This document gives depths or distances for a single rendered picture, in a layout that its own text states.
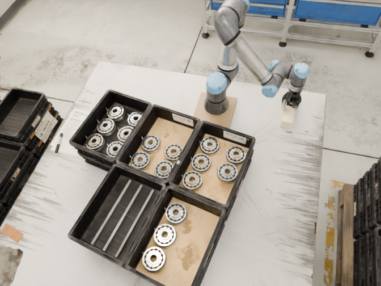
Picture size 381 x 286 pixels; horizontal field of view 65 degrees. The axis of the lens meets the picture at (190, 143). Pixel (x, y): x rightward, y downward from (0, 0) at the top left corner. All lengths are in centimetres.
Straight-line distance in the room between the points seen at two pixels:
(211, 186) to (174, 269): 42
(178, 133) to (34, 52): 261
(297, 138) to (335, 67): 157
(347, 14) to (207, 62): 133
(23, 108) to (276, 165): 193
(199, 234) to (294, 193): 56
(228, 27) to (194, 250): 101
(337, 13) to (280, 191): 198
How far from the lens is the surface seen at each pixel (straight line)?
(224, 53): 171
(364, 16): 325
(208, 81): 172
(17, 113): 266
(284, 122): 183
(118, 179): 161
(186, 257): 142
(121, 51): 352
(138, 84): 213
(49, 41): 402
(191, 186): 148
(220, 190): 150
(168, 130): 169
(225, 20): 145
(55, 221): 181
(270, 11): 321
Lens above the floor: 222
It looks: 59 degrees down
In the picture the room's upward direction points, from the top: 10 degrees counter-clockwise
